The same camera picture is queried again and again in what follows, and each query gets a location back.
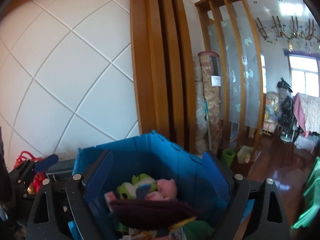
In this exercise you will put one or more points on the beige cloth bundle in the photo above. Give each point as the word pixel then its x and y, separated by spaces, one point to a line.
pixel 245 153

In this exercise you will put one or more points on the wooden wall panel frame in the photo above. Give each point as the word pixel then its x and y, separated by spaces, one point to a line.
pixel 155 67

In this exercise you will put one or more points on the pink plush toy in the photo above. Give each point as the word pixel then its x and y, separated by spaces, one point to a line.
pixel 166 186

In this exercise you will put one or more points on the wooden frosted glass partition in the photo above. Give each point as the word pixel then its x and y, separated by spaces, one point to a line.
pixel 247 80

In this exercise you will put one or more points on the clothes stand with black garments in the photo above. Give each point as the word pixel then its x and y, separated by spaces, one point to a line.
pixel 286 110

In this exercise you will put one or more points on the green rolled mat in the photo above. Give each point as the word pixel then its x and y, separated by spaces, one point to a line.
pixel 228 157

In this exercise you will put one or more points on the cream rolled carpet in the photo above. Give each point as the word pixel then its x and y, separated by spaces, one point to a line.
pixel 199 110

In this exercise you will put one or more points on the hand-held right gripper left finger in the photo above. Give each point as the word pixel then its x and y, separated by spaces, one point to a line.
pixel 98 177

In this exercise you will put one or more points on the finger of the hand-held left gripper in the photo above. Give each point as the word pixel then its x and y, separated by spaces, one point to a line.
pixel 46 162

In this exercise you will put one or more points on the patterned rolled carpet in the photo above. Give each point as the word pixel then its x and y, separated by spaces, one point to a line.
pixel 212 105

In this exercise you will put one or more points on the dark green box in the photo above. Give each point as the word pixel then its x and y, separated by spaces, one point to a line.
pixel 62 166

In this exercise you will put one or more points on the hanging vine ceiling decoration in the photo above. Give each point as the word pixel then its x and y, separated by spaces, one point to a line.
pixel 292 33

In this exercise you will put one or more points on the red handbag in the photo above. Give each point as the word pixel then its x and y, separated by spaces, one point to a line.
pixel 23 158

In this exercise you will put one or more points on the shiny green cloth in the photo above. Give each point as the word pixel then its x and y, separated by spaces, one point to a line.
pixel 311 200

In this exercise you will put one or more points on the green frog plush toy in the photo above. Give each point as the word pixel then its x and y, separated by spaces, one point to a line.
pixel 130 186

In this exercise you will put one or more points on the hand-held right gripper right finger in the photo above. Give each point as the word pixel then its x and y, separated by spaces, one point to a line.
pixel 215 173

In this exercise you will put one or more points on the window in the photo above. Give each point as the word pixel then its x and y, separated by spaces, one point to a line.
pixel 303 72

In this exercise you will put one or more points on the pink white packet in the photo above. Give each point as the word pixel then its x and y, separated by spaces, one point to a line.
pixel 111 200

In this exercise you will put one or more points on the pink floral blanket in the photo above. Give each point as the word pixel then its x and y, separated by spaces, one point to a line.
pixel 308 110

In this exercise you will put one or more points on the pile of colourful bags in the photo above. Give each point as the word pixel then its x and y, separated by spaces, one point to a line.
pixel 271 107

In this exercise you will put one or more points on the blue plastic storage bin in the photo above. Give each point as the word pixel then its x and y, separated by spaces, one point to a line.
pixel 160 155

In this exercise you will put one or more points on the dark maroon cloth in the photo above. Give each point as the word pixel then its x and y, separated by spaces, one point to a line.
pixel 150 213

